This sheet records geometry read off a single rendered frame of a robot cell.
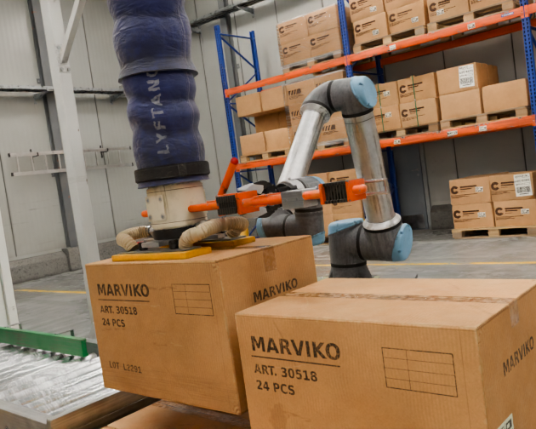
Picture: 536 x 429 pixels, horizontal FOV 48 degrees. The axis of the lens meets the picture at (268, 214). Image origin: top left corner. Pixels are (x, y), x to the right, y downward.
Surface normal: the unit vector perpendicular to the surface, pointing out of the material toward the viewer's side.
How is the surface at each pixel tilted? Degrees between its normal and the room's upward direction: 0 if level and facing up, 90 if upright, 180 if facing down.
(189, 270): 90
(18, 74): 90
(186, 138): 74
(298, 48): 89
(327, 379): 90
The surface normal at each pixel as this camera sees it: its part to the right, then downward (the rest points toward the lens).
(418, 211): -0.63, 0.14
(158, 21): 0.37, -0.29
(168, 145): 0.14, -0.24
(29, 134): 0.76, -0.07
